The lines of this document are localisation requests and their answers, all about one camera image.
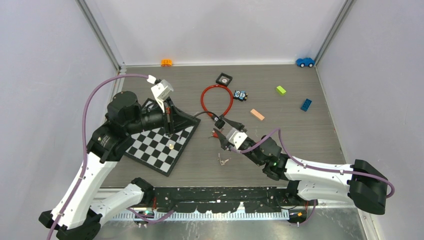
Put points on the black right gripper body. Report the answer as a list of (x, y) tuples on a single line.
[(251, 142)]

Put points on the small black cable padlock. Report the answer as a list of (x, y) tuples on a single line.
[(219, 121)]

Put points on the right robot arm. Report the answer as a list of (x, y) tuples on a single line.
[(359, 183)]

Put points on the blue toy car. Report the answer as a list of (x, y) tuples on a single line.
[(305, 62)]

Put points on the pink eraser block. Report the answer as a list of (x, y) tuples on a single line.
[(257, 114)]

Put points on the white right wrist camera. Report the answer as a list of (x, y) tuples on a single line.
[(236, 137)]

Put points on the black white checkerboard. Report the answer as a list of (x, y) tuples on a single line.
[(151, 148)]

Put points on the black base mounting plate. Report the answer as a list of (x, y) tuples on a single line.
[(265, 199)]

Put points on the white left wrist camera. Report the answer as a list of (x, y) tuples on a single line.
[(161, 90)]

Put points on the blue lego brick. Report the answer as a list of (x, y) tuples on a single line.
[(306, 105)]

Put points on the blue owl toy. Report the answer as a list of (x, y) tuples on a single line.
[(240, 95)]

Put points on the silver keys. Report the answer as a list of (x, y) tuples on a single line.
[(222, 161)]

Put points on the orange toy car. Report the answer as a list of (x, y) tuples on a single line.
[(166, 63)]

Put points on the lime green block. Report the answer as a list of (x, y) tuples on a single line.
[(281, 90)]

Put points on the red cable lock chrome cylinder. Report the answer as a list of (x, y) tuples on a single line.
[(217, 96)]

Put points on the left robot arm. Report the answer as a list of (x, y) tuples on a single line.
[(77, 217)]

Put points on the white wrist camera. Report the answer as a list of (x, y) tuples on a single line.
[(161, 90), (236, 137)]

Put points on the black square framed box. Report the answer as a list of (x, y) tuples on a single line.
[(224, 79)]

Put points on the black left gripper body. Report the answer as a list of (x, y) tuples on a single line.
[(169, 120)]

